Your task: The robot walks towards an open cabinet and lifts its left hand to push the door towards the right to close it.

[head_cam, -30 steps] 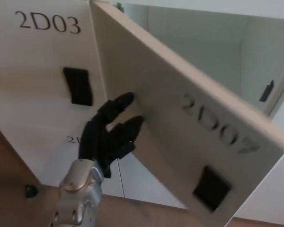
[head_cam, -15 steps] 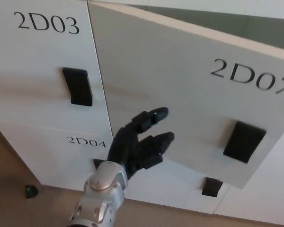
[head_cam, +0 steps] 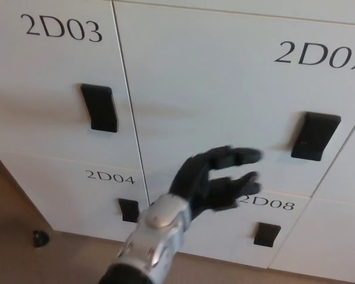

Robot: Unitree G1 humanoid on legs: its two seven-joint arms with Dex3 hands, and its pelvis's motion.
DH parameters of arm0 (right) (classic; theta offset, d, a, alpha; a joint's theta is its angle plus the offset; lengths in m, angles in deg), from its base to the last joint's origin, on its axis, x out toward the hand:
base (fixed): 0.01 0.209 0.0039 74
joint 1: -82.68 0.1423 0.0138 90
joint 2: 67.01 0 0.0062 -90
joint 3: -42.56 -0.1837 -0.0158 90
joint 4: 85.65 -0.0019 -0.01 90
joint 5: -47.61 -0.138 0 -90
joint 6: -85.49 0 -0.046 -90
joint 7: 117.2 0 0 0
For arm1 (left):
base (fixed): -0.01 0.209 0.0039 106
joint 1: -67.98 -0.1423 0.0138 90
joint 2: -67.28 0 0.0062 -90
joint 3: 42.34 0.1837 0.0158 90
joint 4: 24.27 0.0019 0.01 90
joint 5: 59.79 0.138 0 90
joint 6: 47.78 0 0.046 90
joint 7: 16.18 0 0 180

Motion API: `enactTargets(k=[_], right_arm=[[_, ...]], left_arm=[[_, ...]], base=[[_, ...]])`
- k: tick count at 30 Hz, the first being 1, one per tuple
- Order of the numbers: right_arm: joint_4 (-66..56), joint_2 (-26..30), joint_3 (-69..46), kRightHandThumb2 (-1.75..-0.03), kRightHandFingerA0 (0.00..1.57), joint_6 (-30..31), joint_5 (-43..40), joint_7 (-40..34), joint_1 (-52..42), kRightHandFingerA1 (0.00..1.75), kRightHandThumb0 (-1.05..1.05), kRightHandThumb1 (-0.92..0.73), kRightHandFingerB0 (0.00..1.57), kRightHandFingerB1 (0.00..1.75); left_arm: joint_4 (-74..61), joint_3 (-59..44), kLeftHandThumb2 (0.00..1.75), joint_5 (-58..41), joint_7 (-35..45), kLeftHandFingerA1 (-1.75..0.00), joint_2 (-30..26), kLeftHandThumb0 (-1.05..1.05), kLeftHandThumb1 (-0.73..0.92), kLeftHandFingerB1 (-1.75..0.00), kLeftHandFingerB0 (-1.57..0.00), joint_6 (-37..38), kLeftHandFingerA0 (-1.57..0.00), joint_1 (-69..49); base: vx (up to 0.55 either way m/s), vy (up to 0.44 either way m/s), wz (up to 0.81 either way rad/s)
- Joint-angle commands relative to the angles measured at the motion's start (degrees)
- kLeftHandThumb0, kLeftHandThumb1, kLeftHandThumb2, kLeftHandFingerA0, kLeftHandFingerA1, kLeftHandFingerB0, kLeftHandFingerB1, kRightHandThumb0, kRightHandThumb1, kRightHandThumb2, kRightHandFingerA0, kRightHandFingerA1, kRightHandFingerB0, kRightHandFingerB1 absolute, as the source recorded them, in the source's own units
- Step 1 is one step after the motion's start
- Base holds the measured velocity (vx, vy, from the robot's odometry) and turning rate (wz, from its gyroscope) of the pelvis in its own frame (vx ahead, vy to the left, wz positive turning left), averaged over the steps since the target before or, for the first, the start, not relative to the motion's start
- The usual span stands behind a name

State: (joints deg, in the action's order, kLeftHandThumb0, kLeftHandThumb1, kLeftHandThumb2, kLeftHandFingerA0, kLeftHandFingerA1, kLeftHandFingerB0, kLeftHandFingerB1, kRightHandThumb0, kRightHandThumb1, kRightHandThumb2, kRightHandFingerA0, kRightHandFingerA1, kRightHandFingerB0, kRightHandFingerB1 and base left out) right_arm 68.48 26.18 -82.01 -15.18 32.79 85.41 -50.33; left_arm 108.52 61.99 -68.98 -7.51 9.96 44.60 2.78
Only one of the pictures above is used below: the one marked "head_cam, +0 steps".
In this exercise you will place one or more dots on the white cabinet door 2D03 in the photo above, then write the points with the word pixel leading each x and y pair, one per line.
pixel 47 88

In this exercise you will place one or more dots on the white cabinet door 2D04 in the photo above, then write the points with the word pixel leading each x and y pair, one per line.
pixel 62 204

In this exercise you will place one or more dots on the white cabinet door 2D07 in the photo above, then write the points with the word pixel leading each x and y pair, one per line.
pixel 195 74

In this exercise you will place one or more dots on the white cabinet door 2D08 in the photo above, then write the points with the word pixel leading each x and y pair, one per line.
pixel 225 242

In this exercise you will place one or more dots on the black floor door stopper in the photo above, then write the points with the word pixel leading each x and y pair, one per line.
pixel 40 238

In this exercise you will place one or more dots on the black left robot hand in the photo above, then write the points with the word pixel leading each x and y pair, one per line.
pixel 195 183

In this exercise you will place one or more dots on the white unlabelled cabinet door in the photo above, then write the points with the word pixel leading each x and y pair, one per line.
pixel 328 242
pixel 284 9
pixel 346 165

